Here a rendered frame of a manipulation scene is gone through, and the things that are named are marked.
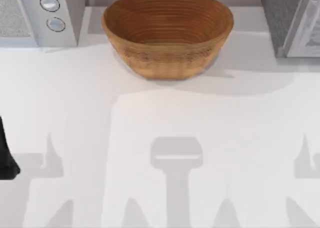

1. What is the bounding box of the microwave knob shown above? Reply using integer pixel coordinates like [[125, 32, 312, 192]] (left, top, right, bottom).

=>
[[39, 0, 61, 13], [45, 16, 67, 33]]

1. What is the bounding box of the pale microwave oven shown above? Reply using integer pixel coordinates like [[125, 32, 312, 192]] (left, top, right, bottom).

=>
[[0, 0, 88, 49]]

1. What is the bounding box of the brown woven basket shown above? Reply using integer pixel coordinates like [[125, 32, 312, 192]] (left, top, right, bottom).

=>
[[101, 0, 235, 81]]

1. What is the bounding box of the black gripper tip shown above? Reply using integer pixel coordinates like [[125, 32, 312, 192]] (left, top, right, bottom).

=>
[[0, 116, 21, 181]]

